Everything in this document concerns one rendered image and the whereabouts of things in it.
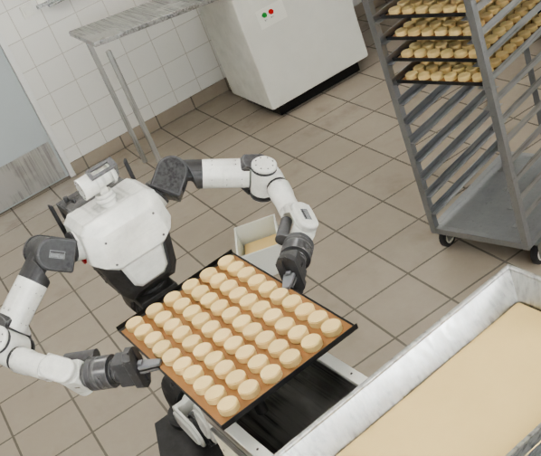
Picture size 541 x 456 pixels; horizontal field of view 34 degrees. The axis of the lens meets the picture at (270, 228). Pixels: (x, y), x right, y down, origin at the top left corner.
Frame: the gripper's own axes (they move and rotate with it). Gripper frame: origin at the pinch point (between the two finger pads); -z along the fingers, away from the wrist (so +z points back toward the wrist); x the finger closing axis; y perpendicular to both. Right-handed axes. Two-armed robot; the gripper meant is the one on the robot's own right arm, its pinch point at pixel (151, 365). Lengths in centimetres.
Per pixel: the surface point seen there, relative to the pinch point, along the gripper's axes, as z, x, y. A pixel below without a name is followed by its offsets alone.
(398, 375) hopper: -75, 29, -48
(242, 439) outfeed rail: -25.9, -9.9, -19.3
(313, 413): -39.7, -15.9, -7.6
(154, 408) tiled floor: 74, -99, 93
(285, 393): -30.9, -15.8, 0.8
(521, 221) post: -86, -72, 143
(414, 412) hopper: -77, 27, -54
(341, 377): -47.2, -11.8, -0.7
